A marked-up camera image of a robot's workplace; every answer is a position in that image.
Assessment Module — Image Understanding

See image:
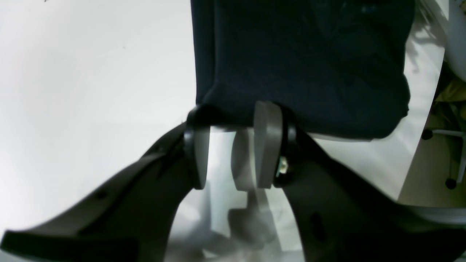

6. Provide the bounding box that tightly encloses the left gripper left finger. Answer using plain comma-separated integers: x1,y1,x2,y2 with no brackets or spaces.
1,106,212,262

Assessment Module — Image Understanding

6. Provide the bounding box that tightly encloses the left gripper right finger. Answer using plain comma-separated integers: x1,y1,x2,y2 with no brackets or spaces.
253,101,465,262

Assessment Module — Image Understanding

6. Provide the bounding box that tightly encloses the black T-shirt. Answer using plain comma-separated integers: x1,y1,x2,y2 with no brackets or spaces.
191,0,415,139

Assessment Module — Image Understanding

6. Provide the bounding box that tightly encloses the office chair base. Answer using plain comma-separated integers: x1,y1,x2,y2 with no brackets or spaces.
421,129,466,190

